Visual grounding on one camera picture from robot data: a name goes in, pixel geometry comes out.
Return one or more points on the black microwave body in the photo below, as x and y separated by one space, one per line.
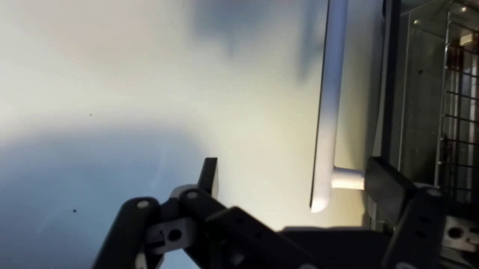
423 99

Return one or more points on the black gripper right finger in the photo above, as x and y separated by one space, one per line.
398 199

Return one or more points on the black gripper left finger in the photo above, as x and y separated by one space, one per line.
209 218

